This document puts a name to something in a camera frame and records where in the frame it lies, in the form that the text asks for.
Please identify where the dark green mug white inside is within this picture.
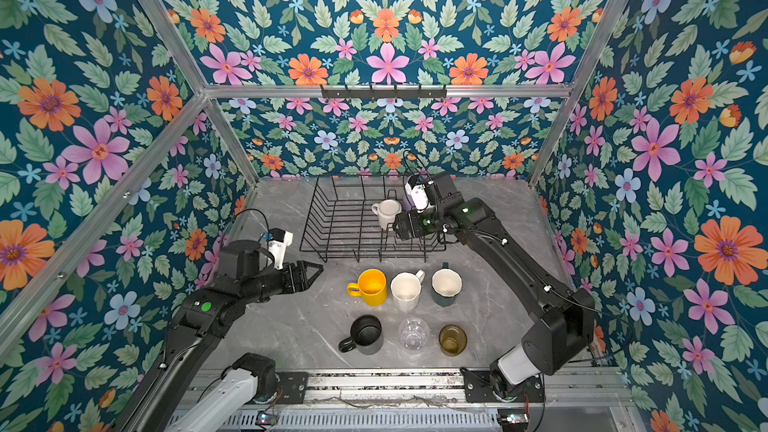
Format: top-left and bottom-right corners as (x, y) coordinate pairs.
(431, 263), (463, 307)

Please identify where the olive green glass cup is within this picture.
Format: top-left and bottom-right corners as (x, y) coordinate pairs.
(438, 324), (468, 357)

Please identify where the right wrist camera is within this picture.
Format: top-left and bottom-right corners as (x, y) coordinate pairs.
(404, 174), (431, 212)

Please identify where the black wire dish rack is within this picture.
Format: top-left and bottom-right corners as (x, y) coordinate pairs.
(300, 176), (447, 262)

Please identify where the black mug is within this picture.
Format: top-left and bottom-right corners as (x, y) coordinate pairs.
(338, 315), (383, 355)

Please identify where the clear glass cup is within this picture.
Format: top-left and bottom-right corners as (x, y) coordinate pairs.
(399, 317), (430, 351)

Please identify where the yellow mug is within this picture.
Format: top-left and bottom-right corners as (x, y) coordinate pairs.
(347, 269), (388, 307)

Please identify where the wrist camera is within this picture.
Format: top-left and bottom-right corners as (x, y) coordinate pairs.
(267, 228), (294, 270)
(404, 174), (431, 212)

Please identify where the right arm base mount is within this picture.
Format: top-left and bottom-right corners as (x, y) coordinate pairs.
(459, 367), (545, 403)

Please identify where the black hook rail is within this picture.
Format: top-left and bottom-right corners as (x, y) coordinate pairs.
(320, 85), (448, 100)

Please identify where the white faceted mug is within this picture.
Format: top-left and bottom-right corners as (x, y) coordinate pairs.
(391, 270), (425, 313)

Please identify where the white mug red inside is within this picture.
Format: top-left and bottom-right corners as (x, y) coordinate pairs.
(371, 199), (402, 231)

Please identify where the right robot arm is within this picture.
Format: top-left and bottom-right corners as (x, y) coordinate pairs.
(394, 172), (597, 400)

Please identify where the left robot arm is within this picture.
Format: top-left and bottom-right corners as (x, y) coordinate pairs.
(114, 240), (324, 431)

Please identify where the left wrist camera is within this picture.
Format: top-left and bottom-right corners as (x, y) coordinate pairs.
(267, 228), (294, 270)

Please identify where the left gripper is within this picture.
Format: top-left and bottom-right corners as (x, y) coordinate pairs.
(240, 257), (327, 306)

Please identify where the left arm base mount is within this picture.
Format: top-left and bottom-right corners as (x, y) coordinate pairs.
(267, 371), (309, 405)

